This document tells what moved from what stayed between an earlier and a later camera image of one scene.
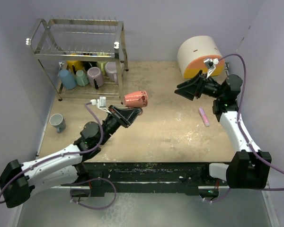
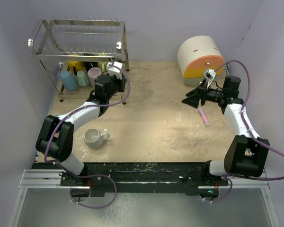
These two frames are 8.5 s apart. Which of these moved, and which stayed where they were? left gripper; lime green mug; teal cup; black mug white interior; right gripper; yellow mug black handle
Moved: right gripper; left gripper
Stayed: teal cup; black mug white interior; lime green mug; yellow mug black handle
